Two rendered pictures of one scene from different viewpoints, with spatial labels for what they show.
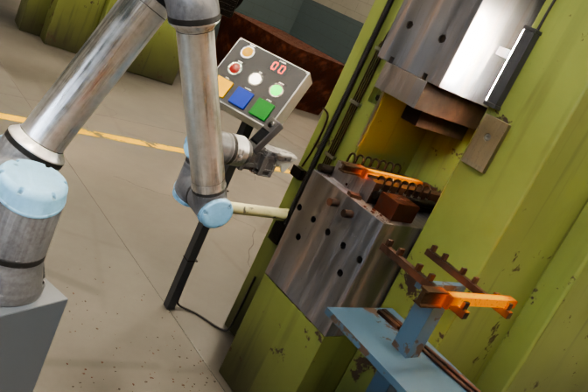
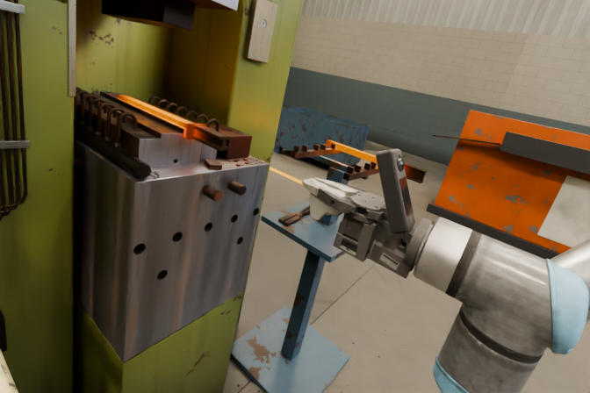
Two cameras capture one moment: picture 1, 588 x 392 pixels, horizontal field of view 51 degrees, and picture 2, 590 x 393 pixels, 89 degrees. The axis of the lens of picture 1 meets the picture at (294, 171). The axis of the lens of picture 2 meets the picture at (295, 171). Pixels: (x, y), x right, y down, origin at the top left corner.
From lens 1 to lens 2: 2.06 m
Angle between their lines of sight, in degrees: 97
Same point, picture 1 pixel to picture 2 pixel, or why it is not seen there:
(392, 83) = not seen: outside the picture
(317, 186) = (160, 198)
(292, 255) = (165, 296)
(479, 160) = (263, 51)
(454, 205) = (247, 103)
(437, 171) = (83, 70)
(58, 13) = not seen: outside the picture
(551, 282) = not seen: hidden behind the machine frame
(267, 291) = (146, 364)
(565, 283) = not seen: hidden behind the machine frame
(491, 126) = (265, 10)
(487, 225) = (273, 104)
